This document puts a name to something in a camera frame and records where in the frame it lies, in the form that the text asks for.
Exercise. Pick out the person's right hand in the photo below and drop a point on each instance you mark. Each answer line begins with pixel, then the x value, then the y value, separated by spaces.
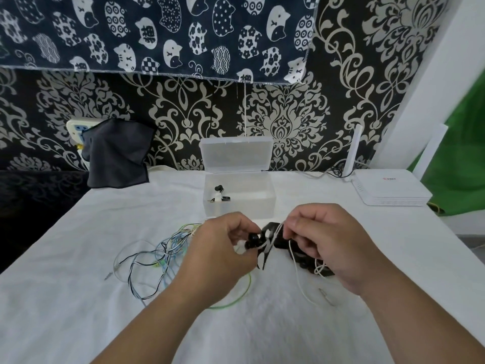
pixel 341 246

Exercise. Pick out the person's left hand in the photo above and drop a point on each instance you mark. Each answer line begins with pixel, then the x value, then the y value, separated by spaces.
pixel 212 257

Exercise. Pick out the person's left thumb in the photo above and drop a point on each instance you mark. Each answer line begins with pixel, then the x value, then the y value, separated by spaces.
pixel 248 261

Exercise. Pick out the person's right thumb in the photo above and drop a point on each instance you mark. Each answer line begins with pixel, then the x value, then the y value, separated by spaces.
pixel 307 248

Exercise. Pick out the person's right forearm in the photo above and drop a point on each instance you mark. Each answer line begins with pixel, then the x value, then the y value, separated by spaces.
pixel 420 322

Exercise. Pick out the person's left forearm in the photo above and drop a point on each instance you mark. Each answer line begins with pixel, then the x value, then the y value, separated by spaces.
pixel 151 329

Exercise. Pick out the small white earbud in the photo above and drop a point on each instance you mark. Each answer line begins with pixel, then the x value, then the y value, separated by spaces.
pixel 215 197

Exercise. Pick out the clear plastic storage box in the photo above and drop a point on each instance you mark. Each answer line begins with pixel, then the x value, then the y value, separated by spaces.
pixel 238 185

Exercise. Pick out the small black earbud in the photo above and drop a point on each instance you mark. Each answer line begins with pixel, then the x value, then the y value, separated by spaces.
pixel 218 187

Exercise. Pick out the white router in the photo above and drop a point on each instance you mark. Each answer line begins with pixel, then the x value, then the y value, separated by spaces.
pixel 390 189

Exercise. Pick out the white table cloth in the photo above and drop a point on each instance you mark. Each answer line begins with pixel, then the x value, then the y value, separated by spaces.
pixel 94 231

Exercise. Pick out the white board strip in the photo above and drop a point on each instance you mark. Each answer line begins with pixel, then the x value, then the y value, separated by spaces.
pixel 430 151

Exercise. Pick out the dark grey cloth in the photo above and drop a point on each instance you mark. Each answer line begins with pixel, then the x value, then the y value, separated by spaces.
pixel 117 155

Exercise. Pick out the green cloth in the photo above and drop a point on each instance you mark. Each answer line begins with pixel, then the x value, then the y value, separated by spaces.
pixel 458 162

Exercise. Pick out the cat print dark curtain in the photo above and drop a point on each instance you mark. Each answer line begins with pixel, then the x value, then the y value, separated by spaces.
pixel 151 34

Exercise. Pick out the white wall socket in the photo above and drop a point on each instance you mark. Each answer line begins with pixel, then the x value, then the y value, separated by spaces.
pixel 77 132

